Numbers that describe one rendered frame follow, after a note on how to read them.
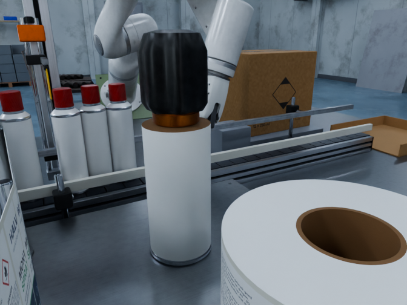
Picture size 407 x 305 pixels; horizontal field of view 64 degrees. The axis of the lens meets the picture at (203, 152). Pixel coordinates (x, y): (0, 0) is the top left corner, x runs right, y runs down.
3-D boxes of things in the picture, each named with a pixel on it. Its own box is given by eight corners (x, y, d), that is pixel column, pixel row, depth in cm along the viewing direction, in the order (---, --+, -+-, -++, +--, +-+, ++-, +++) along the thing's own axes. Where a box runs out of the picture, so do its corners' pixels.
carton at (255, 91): (246, 138, 109) (249, 53, 100) (209, 123, 129) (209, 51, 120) (309, 125, 124) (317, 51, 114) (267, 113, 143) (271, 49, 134)
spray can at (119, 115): (111, 183, 69) (100, 85, 62) (115, 173, 74) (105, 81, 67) (136, 182, 69) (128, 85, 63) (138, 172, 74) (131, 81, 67)
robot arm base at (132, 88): (108, 117, 141) (107, 92, 125) (94, 82, 147) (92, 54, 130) (149, 108, 148) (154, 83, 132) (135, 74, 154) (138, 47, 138)
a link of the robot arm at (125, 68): (102, 62, 130) (100, 16, 109) (142, 48, 138) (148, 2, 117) (118, 85, 127) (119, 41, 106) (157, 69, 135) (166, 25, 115)
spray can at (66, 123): (67, 198, 63) (49, 91, 56) (60, 189, 67) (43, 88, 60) (94, 190, 66) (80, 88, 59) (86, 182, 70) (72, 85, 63)
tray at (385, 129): (398, 157, 96) (401, 144, 95) (329, 135, 118) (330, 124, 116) (454, 141, 109) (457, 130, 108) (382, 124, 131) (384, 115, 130)
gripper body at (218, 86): (191, 64, 76) (178, 111, 78) (213, 68, 67) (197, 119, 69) (217, 74, 80) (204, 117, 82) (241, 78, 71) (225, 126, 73)
